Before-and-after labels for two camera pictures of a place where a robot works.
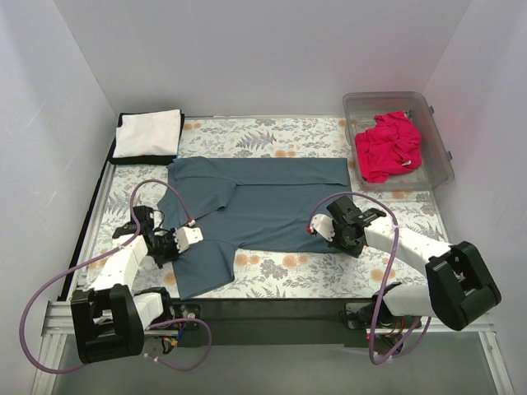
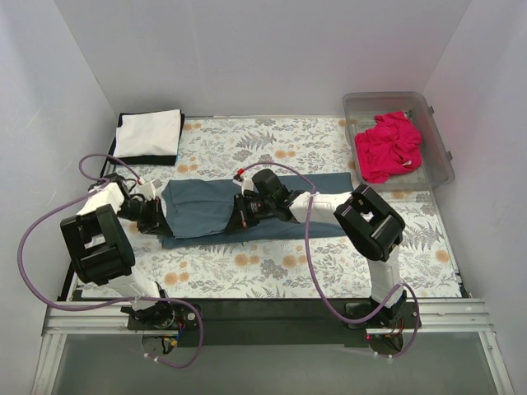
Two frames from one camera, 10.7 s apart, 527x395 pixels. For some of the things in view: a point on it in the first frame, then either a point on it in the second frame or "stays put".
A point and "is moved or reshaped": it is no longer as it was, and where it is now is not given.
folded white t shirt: (155, 133) stays put
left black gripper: (169, 245) -> (153, 216)
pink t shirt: (392, 147) stays put
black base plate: (297, 322) stays put
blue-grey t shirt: (247, 205) is moved or reshaped
